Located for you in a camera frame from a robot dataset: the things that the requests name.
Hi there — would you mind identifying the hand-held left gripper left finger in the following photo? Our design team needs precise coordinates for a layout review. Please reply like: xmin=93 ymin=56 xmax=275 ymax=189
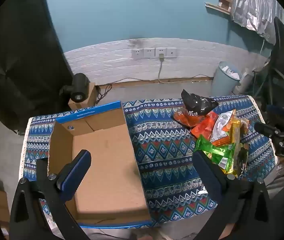
xmin=9 ymin=149 xmax=92 ymax=240

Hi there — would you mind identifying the black cable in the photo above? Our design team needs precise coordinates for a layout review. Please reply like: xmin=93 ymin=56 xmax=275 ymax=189
xmin=96 ymin=84 xmax=112 ymax=104

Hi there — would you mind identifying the wooden window sill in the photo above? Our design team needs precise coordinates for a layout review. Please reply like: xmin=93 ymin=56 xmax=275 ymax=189
xmin=205 ymin=2 xmax=232 ymax=14

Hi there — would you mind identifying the white plug and cable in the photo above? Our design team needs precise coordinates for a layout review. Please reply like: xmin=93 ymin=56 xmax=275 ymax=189
xmin=157 ymin=54 xmax=214 ymax=83

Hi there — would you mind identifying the grey-blue trash bin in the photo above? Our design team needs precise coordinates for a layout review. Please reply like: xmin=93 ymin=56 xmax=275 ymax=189
xmin=211 ymin=61 xmax=244 ymax=95

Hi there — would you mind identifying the blue patterned tablecloth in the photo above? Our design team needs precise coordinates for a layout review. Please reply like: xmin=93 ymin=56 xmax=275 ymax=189
xmin=19 ymin=95 xmax=277 ymax=228

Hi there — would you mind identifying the orange white green snack packet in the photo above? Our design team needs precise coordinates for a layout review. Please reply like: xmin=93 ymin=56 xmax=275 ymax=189
xmin=211 ymin=110 xmax=236 ymax=147

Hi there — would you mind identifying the red-orange snack packet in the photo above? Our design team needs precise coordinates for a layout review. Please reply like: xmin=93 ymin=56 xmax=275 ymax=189
xmin=191 ymin=112 xmax=219 ymax=140

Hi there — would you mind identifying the blue-sided cardboard box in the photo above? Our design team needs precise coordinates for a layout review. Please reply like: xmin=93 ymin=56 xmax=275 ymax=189
xmin=47 ymin=101 xmax=152 ymax=229

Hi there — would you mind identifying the silver foil curtain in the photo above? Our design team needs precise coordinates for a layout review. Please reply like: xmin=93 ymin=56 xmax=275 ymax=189
xmin=231 ymin=0 xmax=284 ymax=43

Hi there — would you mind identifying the bright green snack packet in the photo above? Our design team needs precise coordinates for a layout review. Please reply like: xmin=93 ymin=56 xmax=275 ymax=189
xmin=194 ymin=134 xmax=237 ymax=174

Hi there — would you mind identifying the black fabric softbox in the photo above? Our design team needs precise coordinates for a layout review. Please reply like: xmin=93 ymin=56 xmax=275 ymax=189
xmin=0 ymin=0 xmax=75 ymax=135

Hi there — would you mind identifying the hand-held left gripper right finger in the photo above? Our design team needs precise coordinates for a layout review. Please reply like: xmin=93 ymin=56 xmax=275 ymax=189
xmin=193 ymin=150 xmax=274 ymax=240

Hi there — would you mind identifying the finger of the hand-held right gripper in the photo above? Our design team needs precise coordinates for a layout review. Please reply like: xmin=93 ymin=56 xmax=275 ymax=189
xmin=254 ymin=122 xmax=282 ymax=138
xmin=266 ymin=104 xmax=284 ymax=117

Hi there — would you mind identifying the small brown cardboard box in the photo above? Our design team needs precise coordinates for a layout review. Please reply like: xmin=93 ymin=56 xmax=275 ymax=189
xmin=68 ymin=82 xmax=98 ymax=110

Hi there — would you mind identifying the black and orange snack packet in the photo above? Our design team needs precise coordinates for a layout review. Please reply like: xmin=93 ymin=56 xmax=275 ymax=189
xmin=173 ymin=89 xmax=219 ymax=128

